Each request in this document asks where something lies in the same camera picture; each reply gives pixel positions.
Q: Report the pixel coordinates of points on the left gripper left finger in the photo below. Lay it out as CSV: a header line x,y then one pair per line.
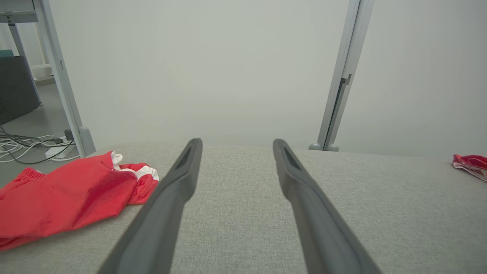
x,y
159,220

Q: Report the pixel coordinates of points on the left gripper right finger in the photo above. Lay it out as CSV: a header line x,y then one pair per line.
x,y
319,228

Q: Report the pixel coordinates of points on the red shorts white trim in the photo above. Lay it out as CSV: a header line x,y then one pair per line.
x,y
57,198

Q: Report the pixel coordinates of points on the red and white shirt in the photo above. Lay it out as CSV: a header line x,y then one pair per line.
x,y
471,163

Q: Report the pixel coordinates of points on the grey fabric upholstered surface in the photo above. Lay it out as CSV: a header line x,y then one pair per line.
x,y
243,213

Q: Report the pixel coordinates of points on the black power adapter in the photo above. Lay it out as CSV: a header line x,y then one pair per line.
x,y
69,134

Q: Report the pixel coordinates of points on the dark grey panel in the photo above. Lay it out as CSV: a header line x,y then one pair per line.
x,y
15,87

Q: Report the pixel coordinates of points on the grey desk with leg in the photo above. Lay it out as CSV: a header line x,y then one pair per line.
x,y
17,15

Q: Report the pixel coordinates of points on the grey slanted partition post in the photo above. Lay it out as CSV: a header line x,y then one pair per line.
x,y
61,76

